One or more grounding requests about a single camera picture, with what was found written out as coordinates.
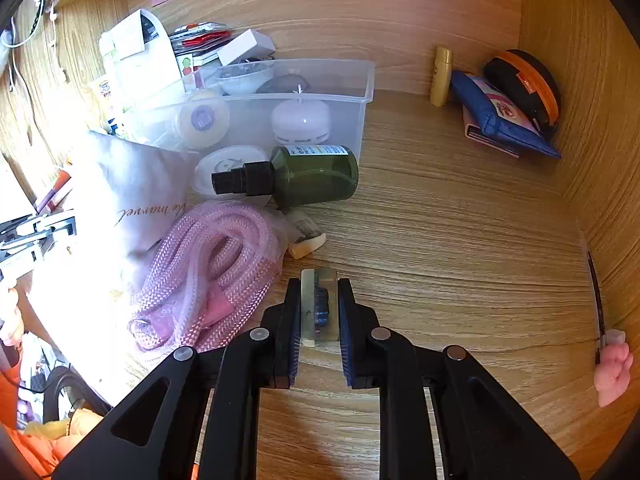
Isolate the pink paw toy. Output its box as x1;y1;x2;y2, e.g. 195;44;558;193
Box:
593;330;634;408

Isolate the white round lidded container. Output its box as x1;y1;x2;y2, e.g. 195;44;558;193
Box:
191;144;269;200

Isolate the dark green spray bottle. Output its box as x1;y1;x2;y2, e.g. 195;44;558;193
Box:
210;144;359;209

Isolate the pink braided rope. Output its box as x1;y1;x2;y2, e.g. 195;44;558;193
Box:
128;199;289;354

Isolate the black orange round case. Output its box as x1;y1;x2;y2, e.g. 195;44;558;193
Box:
483;49;561;140

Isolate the white folded paper sheet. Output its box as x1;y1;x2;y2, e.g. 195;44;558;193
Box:
99;9;181;110

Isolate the white cloth drawstring bag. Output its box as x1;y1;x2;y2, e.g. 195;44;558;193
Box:
72;131;198;283

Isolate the small sachet packet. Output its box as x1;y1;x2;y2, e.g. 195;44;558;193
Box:
285;209;326;260

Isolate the blue zip pouch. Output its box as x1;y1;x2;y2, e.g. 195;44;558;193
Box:
450;70;561;159

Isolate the stack of booklets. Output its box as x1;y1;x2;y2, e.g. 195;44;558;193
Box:
169;22;233;70

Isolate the glass bowl of beads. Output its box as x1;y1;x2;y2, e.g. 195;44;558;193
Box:
215;61;274;96

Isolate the yellow lotion bottle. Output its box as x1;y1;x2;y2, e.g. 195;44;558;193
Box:
430;46;452;107

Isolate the white charging cable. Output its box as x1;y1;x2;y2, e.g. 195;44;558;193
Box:
0;0;66;91

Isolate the round cream tin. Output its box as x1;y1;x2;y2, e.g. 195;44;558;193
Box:
176;89;230;151

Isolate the white small box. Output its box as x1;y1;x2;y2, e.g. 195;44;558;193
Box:
218;29;276;66

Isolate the pink notebook under pouch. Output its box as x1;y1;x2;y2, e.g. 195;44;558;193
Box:
462;106;520;158

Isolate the clear plastic storage bin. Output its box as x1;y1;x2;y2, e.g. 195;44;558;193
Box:
131;58;375;154

